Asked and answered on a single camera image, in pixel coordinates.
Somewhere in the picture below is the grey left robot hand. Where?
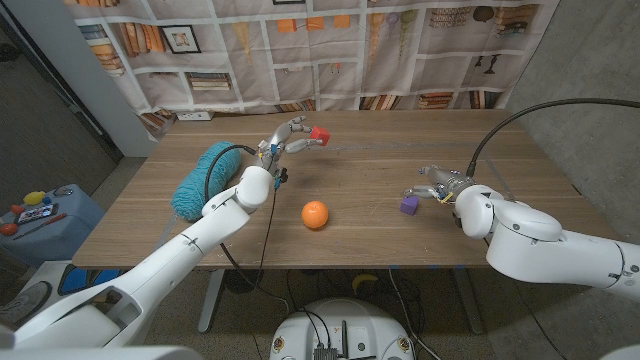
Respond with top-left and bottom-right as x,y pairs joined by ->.
254,116 -> 321,174

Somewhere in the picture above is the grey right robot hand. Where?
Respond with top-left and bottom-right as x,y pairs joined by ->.
403,164 -> 474,205

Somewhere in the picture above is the red magnetic block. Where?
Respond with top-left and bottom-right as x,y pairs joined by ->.
309,125 -> 332,147

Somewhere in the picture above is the purple magnetic block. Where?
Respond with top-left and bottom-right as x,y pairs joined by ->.
399,194 -> 420,217

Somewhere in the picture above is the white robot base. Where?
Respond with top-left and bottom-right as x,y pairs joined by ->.
269,298 -> 414,360

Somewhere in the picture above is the teal yarn ball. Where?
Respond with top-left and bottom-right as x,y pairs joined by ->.
170,140 -> 243,222

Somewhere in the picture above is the printed bookshelf backdrop cloth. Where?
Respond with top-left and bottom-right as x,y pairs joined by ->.
62,0 -> 561,134

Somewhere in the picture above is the orange fruit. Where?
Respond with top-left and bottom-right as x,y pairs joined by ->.
301,200 -> 330,231

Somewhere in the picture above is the white power strip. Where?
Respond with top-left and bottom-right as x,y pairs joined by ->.
175,110 -> 215,122

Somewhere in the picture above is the yellow banana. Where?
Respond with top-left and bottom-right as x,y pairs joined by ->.
351,272 -> 380,295

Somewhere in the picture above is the black round floor object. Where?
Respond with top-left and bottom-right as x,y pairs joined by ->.
223,269 -> 265,295

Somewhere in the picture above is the grey table leg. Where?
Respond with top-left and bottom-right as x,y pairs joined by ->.
452,268 -> 485,335

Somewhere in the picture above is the white table leg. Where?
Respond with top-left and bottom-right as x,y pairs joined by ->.
197,268 -> 226,335

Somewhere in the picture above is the white machine with blue pads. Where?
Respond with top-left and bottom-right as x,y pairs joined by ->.
0,259 -> 136,326

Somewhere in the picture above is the blue-grey stool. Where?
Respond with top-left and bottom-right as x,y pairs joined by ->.
0,183 -> 106,266

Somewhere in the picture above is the black smartphone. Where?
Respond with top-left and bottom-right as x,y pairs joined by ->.
14,202 -> 60,225

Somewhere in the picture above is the white robot chest cover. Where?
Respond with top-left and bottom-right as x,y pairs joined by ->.
0,344 -> 204,360

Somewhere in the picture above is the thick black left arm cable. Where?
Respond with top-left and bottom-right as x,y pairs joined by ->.
203,143 -> 291,314

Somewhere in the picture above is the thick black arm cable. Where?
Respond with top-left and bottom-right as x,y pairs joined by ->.
203,143 -> 291,314
465,97 -> 640,179

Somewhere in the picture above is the thin black left hand cable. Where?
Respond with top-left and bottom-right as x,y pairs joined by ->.
254,174 -> 281,289

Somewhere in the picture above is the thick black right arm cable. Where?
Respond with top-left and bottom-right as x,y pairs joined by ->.
465,97 -> 640,179

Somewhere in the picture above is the red handled screwdriver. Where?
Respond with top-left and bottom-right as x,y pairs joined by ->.
12,213 -> 68,241

